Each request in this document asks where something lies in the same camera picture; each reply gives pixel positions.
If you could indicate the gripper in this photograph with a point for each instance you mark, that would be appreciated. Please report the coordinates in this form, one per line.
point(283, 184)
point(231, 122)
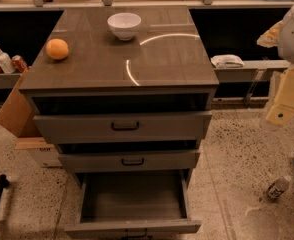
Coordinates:
point(282, 110)

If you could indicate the grey drawer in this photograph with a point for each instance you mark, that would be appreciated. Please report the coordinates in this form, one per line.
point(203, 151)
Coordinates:
point(133, 205)
point(129, 161)
point(72, 129)

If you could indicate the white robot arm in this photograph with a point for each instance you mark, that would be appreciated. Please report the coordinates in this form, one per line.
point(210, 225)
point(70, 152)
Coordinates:
point(286, 37)

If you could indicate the grey drawer cabinet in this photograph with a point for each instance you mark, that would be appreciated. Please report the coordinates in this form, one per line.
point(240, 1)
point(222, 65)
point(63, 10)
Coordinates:
point(163, 69)

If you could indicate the folded white cloth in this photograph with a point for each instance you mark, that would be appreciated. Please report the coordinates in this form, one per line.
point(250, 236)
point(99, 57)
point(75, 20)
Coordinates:
point(227, 61)

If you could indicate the white ceramic bowl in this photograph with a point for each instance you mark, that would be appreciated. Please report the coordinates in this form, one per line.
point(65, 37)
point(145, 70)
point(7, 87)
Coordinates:
point(124, 26)

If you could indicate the orange fruit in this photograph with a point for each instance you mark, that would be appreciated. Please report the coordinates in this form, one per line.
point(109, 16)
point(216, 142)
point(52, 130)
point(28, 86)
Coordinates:
point(57, 49)

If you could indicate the white cardboard box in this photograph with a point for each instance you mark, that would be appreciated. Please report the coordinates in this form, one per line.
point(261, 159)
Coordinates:
point(44, 154)

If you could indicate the brown cardboard box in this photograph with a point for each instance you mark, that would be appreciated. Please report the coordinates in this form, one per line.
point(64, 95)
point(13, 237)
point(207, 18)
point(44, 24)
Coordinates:
point(16, 115)

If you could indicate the white pump bottle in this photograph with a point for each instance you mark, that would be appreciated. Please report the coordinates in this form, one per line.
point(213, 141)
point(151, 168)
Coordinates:
point(6, 63)

